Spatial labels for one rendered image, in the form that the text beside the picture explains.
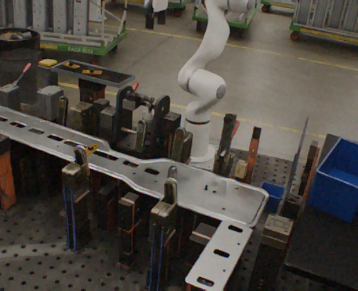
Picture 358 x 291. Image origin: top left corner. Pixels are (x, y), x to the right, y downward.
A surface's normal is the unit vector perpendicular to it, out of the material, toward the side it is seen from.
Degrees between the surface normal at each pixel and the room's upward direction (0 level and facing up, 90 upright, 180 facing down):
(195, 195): 0
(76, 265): 0
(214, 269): 0
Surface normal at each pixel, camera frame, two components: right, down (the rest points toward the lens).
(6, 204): 0.91, 0.28
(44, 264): 0.09, -0.86
